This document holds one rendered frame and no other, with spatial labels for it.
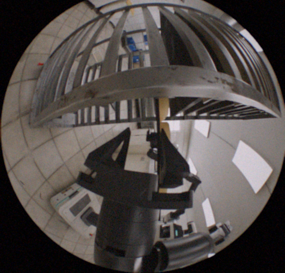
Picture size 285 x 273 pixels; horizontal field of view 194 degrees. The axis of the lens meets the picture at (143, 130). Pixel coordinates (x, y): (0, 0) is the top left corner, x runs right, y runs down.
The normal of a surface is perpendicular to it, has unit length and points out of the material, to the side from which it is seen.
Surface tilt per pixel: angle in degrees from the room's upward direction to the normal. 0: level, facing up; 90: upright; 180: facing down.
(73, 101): 90
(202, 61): 90
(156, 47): 90
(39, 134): 0
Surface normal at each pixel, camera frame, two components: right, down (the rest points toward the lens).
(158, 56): -0.15, 0.04
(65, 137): 0.99, -0.04
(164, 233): -0.04, -1.00
